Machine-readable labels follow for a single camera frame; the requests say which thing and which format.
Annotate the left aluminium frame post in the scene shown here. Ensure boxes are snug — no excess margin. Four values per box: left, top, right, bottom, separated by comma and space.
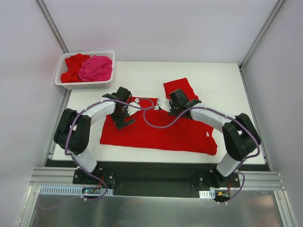
35, 0, 69, 53

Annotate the white plastic basket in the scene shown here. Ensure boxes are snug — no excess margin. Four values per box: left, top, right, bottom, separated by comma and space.
54, 51, 116, 90

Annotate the left white cable duct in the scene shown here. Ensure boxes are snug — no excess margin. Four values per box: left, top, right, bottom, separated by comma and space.
40, 186, 114, 196

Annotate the right aluminium frame post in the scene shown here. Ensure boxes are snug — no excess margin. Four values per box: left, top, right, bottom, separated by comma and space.
239, 0, 286, 72

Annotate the aluminium frame post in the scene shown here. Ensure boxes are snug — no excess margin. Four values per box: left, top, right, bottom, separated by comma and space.
35, 0, 69, 53
239, 0, 286, 72

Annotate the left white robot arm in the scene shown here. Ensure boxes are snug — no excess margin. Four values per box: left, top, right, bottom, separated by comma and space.
53, 87, 134, 184

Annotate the right white cable duct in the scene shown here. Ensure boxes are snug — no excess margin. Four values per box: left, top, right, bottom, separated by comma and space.
199, 190, 215, 199

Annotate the pink t shirt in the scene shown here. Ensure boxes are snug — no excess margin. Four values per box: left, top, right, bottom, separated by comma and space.
78, 55, 113, 82

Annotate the white cable duct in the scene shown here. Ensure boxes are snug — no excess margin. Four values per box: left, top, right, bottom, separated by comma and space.
40, 186, 114, 196
199, 190, 215, 199

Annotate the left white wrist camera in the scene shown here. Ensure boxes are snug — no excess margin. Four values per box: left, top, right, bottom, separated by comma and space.
126, 97, 141, 116

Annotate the red t shirt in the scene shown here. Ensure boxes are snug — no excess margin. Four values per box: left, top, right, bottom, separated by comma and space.
61, 53, 90, 83
99, 77, 218, 156

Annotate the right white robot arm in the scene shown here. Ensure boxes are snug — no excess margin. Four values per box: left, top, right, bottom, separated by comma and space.
169, 89, 261, 188

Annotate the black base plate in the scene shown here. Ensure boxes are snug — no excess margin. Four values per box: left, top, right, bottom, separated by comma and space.
45, 159, 240, 197

